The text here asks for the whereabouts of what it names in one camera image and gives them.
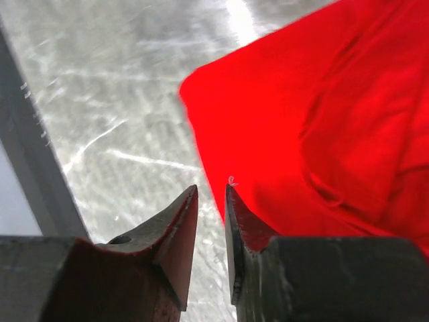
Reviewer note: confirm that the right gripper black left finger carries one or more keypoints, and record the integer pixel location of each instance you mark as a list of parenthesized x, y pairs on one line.
[(140, 275)]

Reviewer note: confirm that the right aluminium side rail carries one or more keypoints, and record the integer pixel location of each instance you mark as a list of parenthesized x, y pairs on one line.
[(35, 198)]

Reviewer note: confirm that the red t shirt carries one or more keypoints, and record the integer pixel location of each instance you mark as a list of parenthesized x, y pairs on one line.
[(322, 126)]

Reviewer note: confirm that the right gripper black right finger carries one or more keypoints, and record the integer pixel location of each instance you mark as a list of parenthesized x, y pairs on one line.
[(281, 278)]

